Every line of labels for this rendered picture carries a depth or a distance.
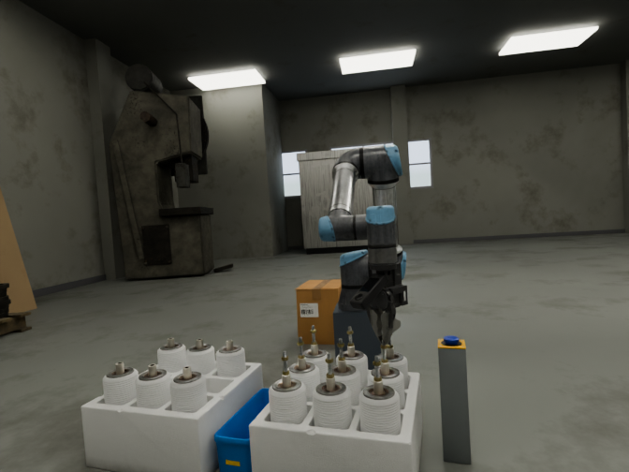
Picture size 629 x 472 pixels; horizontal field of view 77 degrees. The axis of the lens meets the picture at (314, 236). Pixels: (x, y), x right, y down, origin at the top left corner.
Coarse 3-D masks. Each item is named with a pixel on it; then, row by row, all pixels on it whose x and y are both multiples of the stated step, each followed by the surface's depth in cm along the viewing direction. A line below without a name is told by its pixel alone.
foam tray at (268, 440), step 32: (416, 384) 113; (256, 416) 101; (352, 416) 101; (416, 416) 100; (256, 448) 96; (288, 448) 93; (320, 448) 91; (352, 448) 89; (384, 448) 86; (416, 448) 96
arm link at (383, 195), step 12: (384, 144) 142; (360, 156) 140; (372, 156) 139; (384, 156) 138; (396, 156) 138; (360, 168) 140; (372, 168) 140; (384, 168) 139; (396, 168) 139; (372, 180) 143; (384, 180) 141; (396, 180) 142; (384, 192) 144; (384, 204) 145; (396, 216) 149; (396, 228) 150; (396, 240) 152
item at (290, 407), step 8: (272, 392) 98; (280, 392) 97; (288, 392) 97; (296, 392) 97; (304, 392) 100; (272, 400) 98; (280, 400) 97; (288, 400) 96; (296, 400) 97; (304, 400) 99; (272, 408) 98; (280, 408) 97; (288, 408) 96; (296, 408) 97; (304, 408) 99; (272, 416) 99; (280, 416) 97; (288, 416) 97; (296, 416) 97; (304, 416) 99
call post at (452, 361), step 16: (448, 352) 104; (464, 352) 102; (448, 368) 104; (464, 368) 103; (448, 384) 104; (464, 384) 103; (448, 400) 104; (464, 400) 103; (448, 416) 105; (464, 416) 103; (448, 432) 105; (464, 432) 104; (448, 448) 105; (464, 448) 104
